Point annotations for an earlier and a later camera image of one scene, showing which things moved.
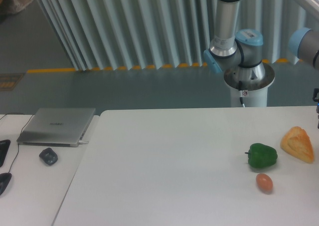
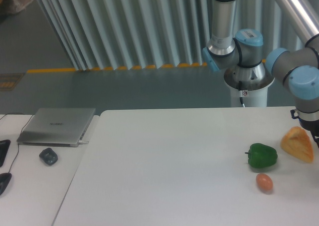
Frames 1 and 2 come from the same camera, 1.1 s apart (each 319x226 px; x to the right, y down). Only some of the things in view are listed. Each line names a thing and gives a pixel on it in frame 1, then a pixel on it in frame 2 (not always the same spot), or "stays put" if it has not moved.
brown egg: [264, 182] stays put
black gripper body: [316, 98] → [312, 126]
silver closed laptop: [64, 127] stays put
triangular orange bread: [296, 142] stays put
